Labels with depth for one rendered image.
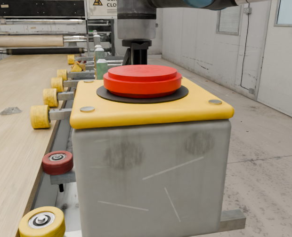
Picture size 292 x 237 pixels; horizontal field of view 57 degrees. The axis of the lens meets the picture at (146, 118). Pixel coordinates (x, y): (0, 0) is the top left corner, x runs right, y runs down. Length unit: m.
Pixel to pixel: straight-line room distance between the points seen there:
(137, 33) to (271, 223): 1.70
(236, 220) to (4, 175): 0.55
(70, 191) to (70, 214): 0.14
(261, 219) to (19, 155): 1.65
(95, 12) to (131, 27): 2.55
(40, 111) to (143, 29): 0.50
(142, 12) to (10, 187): 0.49
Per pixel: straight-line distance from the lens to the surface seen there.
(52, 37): 3.24
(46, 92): 1.21
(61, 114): 0.97
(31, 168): 0.76
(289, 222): 2.13
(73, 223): 0.99
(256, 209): 2.16
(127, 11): 0.62
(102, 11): 3.16
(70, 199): 1.10
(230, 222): 0.64
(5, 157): 0.84
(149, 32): 0.63
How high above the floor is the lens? 1.26
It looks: 20 degrees down
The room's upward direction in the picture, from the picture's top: straight up
